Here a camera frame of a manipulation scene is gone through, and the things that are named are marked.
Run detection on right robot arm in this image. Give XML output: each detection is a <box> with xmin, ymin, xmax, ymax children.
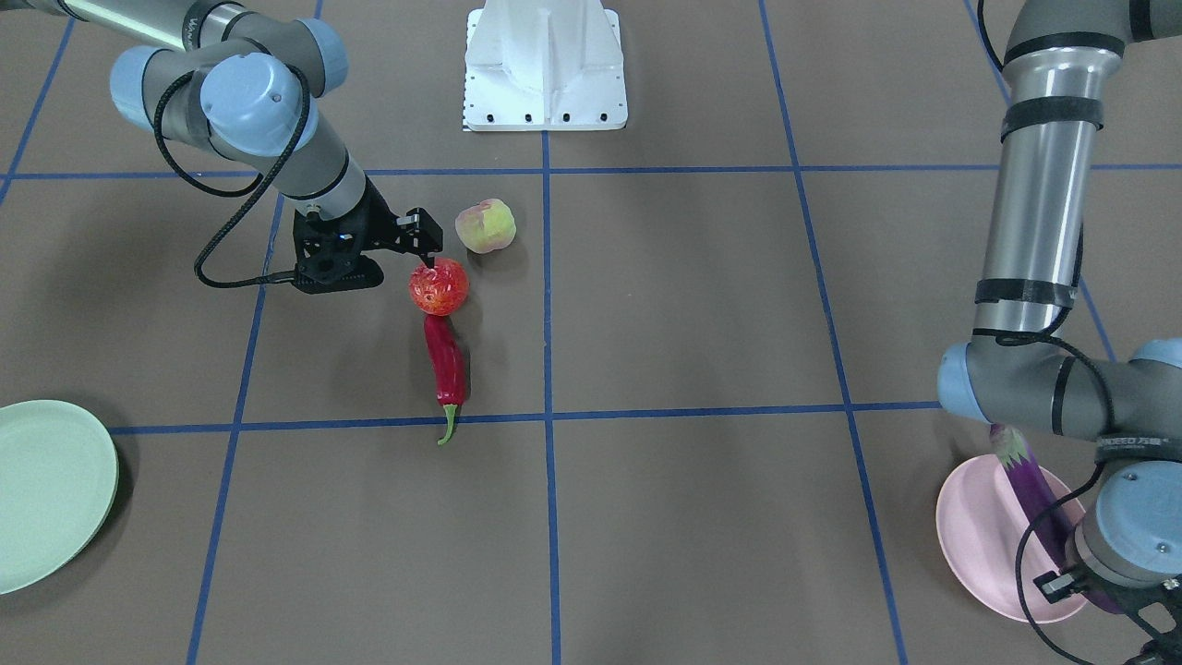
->
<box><xmin>4</xmin><ymin>1</ymin><xmax>444</xmax><ymax>294</ymax></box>

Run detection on light green plate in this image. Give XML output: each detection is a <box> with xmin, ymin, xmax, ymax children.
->
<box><xmin>1</xmin><ymin>400</ymin><xmax>121</xmax><ymax>594</ymax></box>

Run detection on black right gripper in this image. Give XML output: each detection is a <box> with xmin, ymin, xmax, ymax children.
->
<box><xmin>292</xmin><ymin>180</ymin><xmax>444</xmax><ymax>295</ymax></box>

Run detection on pink plate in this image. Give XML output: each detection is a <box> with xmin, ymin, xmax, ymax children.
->
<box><xmin>935</xmin><ymin>454</ymin><xmax>1089</xmax><ymax>624</ymax></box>

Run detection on red chili pepper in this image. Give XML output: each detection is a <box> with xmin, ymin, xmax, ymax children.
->
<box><xmin>423</xmin><ymin>314</ymin><xmax>468</xmax><ymax>446</ymax></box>

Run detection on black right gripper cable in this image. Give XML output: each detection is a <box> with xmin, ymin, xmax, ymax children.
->
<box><xmin>152</xmin><ymin>65</ymin><xmax>311</xmax><ymax>291</ymax></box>

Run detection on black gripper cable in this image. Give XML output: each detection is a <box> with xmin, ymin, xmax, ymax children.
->
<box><xmin>152</xmin><ymin>65</ymin><xmax>311</xmax><ymax>291</ymax></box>
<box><xmin>1014</xmin><ymin>462</ymin><xmax>1137</xmax><ymax>665</ymax></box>

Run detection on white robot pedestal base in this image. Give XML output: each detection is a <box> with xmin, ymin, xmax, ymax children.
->
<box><xmin>462</xmin><ymin>1</ymin><xmax>629</xmax><ymax>132</ymax></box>

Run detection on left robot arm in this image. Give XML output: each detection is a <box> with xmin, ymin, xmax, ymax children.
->
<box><xmin>937</xmin><ymin>1</ymin><xmax>1178</xmax><ymax>664</ymax></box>

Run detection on peach fruit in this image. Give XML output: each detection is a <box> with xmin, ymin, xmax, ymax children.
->
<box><xmin>454</xmin><ymin>198</ymin><xmax>518</xmax><ymax>254</ymax></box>

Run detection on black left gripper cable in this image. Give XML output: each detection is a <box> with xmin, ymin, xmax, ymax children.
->
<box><xmin>1014</xmin><ymin>462</ymin><xmax>1137</xmax><ymax>665</ymax></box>

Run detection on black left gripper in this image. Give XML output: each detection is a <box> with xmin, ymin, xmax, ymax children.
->
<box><xmin>1034</xmin><ymin>568</ymin><xmax>1181</xmax><ymax>664</ymax></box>

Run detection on red tomato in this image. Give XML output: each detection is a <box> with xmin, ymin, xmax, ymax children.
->
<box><xmin>408</xmin><ymin>257</ymin><xmax>470</xmax><ymax>317</ymax></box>

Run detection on purple eggplant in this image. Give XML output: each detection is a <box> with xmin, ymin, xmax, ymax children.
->
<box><xmin>989</xmin><ymin>424</ymin><xmax>1116</xmax><ymax>613</ymax></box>

